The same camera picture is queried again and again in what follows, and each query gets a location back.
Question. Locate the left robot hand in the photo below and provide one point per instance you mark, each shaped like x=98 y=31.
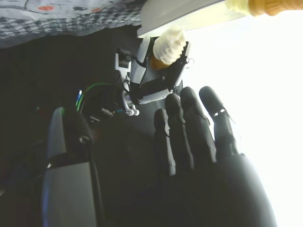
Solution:
x=213 y=189

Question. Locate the toy ice cream white swirl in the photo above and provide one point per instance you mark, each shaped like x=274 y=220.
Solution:
x=169 y=47

